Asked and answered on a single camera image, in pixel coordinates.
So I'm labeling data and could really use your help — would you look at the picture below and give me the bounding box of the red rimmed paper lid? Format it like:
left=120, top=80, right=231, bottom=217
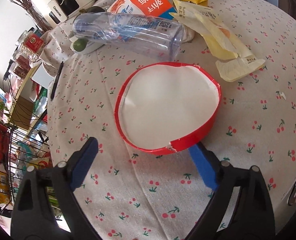
left=114, top=62, right=221, bottom=155

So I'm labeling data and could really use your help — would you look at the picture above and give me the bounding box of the cream paper bag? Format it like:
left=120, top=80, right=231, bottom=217
left=171, top=0, right=265, bottom=82

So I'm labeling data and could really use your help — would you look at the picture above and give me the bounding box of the clear plastic bottle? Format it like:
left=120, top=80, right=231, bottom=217
left=72, top=12, right=184, bottom=61

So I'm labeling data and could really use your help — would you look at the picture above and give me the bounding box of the cherry print tablecloth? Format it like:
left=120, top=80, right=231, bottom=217
left=47, top=0, right=296, bottom=239

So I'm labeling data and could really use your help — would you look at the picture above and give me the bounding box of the black pen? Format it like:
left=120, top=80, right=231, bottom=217
left=50, top=61, right=64, bottom=101

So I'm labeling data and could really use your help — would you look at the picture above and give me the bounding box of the red labelled jar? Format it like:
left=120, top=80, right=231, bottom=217
left=17, top=30, right=45, bottom=62

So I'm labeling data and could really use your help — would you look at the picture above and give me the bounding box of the green lime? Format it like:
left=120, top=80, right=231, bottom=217
left=72, top=38, right=88, bottom=52

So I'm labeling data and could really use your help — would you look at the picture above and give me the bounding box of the white bowl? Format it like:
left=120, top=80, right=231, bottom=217
left=69, top=36, right=104, bottom=55

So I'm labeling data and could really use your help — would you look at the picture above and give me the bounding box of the orange white flour bag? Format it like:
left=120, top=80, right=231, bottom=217
left=107, top=0, right=176, bottom=20

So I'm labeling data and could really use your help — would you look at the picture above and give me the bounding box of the wire storage rack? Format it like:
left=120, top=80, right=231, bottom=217
left=0, top=90, right=52, bottom=215

